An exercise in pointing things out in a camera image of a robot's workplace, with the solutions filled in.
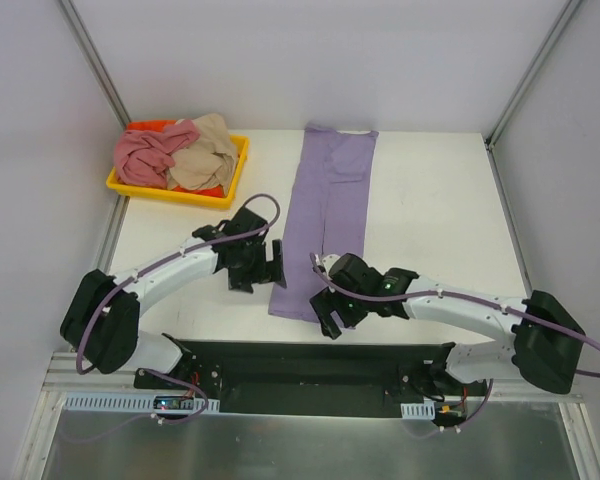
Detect beige t shirt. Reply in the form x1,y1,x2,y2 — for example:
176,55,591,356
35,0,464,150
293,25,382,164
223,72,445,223
167,113,239,196

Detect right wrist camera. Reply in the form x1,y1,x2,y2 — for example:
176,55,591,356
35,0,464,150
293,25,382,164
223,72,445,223
311,254,349,277

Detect left aluminium frame post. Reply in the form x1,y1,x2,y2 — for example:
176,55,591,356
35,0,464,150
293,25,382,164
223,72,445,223
56,0,131,127

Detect left white cable duct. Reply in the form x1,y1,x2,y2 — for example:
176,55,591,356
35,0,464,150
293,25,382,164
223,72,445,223
64,393,220,415

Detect white cable duct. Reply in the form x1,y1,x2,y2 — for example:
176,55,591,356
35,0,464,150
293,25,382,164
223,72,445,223
64,393,220,415
400,399,436,421

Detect right white cable duct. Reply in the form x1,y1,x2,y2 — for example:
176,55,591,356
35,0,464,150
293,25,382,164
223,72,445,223
400,399,436,421

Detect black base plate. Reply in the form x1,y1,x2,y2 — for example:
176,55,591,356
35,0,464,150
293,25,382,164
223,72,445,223
134,340,486,418

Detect purple t shirt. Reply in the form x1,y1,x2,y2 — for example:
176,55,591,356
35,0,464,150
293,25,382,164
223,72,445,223
268,124,379,323

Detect pink t shirt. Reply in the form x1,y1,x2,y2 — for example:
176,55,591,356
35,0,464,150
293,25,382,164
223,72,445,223
113,120,200,189

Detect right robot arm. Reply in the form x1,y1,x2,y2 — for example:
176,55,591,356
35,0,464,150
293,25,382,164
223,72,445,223
310,253,585,395

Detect aluminium frame post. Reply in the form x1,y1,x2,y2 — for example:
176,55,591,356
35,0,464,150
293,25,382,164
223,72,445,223
485,0,585,152
56,0,131,127

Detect yellow plastic bin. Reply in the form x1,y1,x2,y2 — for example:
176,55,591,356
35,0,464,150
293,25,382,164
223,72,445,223
106,113,249,209

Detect right aluminium frame post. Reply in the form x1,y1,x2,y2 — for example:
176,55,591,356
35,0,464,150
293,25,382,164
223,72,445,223
485,0,585,152

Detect aluminium front rail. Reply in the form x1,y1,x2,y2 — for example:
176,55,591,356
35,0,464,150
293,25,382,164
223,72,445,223
43,352,584,403

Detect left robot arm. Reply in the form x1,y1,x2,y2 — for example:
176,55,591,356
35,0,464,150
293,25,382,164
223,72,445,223
60,207,286,389

